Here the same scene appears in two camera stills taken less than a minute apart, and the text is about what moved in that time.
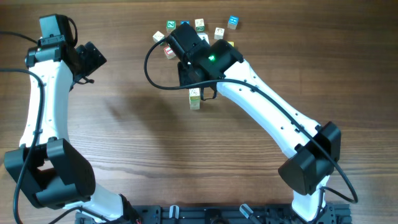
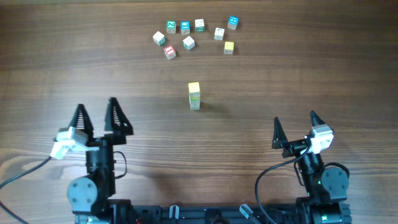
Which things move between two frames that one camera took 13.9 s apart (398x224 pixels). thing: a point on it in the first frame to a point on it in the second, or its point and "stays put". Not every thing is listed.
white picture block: [219, 33] stays put
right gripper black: [183, 76] to [280, 142]
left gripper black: [94, 58] to [122, 126]
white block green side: [199, 25] stays put
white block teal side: [158, 36] stays put
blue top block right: [233, 22] stays put
